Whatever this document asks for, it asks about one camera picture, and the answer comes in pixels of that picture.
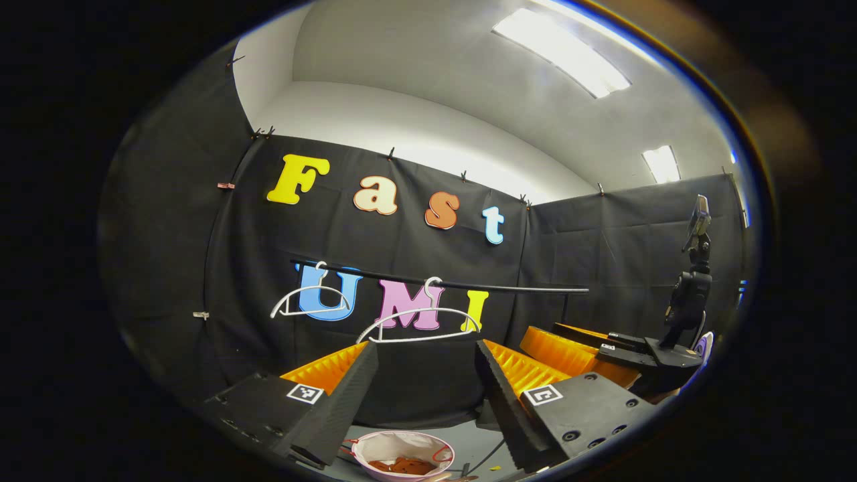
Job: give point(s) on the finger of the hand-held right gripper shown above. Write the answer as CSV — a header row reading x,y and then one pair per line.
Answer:
x,y
562,348
622,338

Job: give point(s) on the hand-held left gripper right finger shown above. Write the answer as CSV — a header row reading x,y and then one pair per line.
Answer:
x,y
509,408

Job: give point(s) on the black backdrop cloth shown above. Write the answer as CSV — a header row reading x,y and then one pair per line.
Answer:
x,y
167,268

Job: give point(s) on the thick white plastic hanger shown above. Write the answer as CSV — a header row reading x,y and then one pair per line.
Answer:
x,y
415,313

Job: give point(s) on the large ceiling light panel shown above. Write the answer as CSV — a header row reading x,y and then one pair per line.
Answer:
x,y
562,50

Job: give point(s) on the black clothes rack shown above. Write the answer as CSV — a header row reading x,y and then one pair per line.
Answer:
x,y
522,288

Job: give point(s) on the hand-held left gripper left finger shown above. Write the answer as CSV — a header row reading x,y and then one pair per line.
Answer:
x,y
341,402

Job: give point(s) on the white laundry hamper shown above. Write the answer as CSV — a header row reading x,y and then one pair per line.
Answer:
x,y
375,445

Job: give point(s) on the small ceiling light panel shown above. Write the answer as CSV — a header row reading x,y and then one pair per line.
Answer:
x,y
661,164

